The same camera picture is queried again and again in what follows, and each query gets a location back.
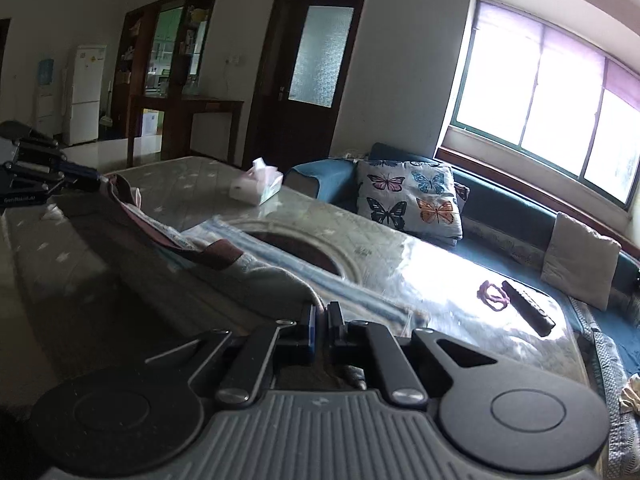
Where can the butterfly print pillow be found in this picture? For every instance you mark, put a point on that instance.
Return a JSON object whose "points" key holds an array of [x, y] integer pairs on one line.
{"points": [[417, 198]]}

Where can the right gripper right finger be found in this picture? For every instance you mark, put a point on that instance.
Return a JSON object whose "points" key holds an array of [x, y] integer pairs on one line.
{"points": [[372, 357]]}

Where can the water dispenser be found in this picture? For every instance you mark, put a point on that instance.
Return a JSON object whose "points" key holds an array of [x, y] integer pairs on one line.
{"points": [[44, 107]]}

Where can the black remote control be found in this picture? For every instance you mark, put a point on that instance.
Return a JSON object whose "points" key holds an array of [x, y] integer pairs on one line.
{"points": [[532, 312]]}

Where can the beige plain cushion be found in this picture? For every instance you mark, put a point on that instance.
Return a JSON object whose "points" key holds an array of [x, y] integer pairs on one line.
{"points": [[580, 262]]}

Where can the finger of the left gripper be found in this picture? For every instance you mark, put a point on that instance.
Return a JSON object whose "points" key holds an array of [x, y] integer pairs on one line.
{"points": [[16, 132], [64, 175]]}

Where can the quilted grey table cover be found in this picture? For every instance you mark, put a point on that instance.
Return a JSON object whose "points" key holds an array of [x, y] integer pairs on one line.
{"points": [[72, 295]]}

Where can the blue sofa bench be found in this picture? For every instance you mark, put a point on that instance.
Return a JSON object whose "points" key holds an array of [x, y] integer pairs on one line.
{"points": [[509, 233]]}

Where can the white refrigerator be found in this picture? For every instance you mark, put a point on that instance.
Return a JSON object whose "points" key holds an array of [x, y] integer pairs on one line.
{"points": [[83, 86]]}

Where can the window with green frame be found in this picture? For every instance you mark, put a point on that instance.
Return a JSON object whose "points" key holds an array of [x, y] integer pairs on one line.
{"points": [[548, 94]]}

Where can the pink tissue box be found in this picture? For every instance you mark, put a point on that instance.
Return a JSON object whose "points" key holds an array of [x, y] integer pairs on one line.
{"points": [[257, 185]]}

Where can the dark wooden cabinet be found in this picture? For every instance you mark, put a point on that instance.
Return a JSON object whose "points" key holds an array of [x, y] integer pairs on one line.
{"points": [[158, 65]]}

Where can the black round induction cooktop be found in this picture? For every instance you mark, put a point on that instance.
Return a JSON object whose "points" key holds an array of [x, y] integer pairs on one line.
{"points": [[299, 249]]}

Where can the dark wooden door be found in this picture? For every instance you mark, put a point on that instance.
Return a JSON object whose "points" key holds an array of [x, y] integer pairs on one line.
{"points": [[300, 81]]}

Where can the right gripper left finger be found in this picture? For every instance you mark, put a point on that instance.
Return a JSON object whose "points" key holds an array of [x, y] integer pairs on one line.
{"points": [[256, 361]]}

